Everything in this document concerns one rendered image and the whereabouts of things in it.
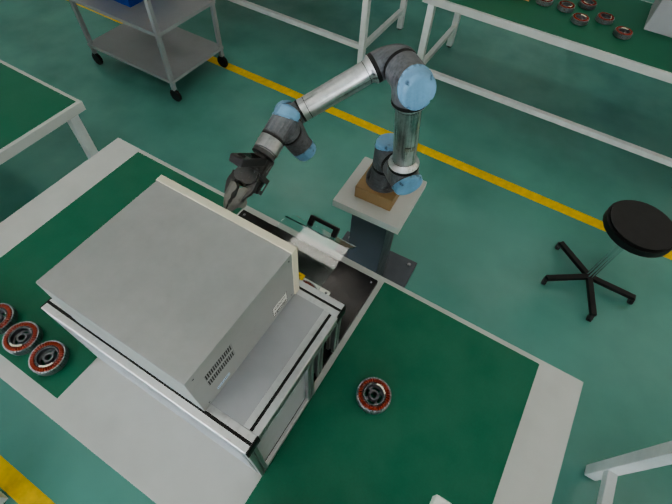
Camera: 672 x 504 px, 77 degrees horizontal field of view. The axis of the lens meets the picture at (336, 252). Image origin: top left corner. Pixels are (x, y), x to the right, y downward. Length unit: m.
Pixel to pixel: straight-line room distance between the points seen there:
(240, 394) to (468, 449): 0.75
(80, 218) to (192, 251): 1.03
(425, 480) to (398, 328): 0.49
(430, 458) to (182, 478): 0.74
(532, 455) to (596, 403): 1.12
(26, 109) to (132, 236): 1.64
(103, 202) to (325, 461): 1.37
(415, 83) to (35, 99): 1.99
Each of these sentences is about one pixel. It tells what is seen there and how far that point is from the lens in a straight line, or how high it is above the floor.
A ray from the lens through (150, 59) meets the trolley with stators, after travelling 3.94.
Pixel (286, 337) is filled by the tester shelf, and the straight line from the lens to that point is 1.14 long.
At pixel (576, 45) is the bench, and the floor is 0.74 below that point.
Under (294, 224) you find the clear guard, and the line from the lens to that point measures 1.39.
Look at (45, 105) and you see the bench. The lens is 2.67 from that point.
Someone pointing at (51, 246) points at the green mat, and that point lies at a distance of 2.00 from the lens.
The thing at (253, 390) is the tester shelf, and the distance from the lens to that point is 1.10.
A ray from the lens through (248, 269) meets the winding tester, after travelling 1.00.
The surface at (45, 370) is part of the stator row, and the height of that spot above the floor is 0.79.
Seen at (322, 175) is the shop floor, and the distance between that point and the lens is 3.03.
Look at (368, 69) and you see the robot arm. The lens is 1.46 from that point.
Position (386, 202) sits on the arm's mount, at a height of 0.79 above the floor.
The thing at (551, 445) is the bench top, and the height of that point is 0.75.
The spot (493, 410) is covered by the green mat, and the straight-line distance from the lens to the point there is 1.56.
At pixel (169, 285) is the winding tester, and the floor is 1.32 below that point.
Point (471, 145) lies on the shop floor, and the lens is 3.48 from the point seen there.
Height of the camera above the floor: 2.16
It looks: 56 degrees down
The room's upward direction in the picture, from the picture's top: 5 degrees clockwise
